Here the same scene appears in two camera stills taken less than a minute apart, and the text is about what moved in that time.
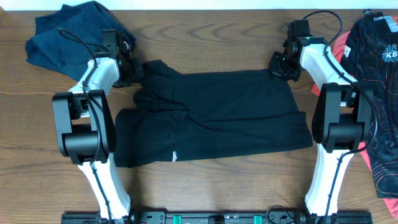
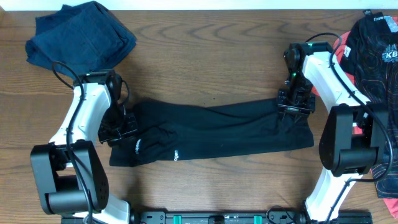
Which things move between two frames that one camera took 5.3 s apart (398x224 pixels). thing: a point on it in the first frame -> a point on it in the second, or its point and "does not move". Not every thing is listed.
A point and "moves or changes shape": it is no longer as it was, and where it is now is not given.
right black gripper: [274, 71] -> [284, 107]
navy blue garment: [68, 38] does not move
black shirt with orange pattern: [370, 52] does not move
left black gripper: [124, 84] -> [107, 137]
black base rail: [217, 216] does not move
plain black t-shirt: [179, 117] moves or changes shape
